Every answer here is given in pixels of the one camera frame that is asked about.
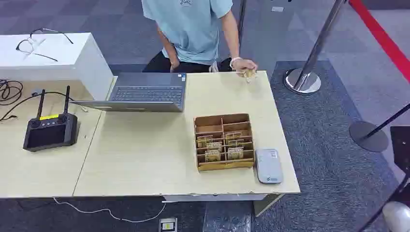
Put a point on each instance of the person's left hand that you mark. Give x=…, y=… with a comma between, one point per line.
x=243, y=65

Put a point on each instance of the person's right hand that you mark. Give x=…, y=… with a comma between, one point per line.
x=175, y=66

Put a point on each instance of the golden printed card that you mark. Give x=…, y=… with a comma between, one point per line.
x=212, y=156
x=214, y=146
x=204, y=141
x=235, y=153
x=248, y=74
x=236, y=142
x=233, y=136

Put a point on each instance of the pale wristband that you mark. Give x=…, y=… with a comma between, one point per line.
x=234, y=60

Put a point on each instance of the grey open laptop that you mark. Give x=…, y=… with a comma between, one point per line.
x=147, y=93

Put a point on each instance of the person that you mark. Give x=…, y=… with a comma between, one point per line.
x=192, y=28

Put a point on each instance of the dark stanchion pole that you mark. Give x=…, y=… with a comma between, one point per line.
x=242, y=19

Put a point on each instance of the wooden card box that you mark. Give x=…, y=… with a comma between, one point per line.
x=208, y=121

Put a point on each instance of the white floor label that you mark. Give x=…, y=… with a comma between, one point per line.
x=277, y=9

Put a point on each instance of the chrome stanchion with round base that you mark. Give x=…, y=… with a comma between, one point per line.
x=317, y=48

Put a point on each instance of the small white connector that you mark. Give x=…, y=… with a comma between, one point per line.
x=84, y=109

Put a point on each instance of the grey card reader device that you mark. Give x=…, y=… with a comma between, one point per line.
x=269, y=166

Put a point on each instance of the dark grey floor mat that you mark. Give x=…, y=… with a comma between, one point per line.
x=320, y=144

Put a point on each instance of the white rectangular box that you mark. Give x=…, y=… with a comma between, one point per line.
x=64, y=64

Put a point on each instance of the desk leg panel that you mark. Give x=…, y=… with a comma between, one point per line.
x=266, y=203

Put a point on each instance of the small grey adapter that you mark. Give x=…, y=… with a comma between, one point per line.
x=36, y=93

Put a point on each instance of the red barrier belt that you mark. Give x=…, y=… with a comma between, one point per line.
x=381, y=35

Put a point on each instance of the black stanchion with flat base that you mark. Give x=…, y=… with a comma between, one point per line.
x=368, y=136

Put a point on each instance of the black remote controller with antennas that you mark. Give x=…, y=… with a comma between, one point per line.
x=48, y=134

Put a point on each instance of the black-rimmed eyeglasses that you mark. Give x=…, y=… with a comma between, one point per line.
x=25, y=46

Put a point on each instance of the metal floor socket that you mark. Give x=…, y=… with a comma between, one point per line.
x=168, y=225

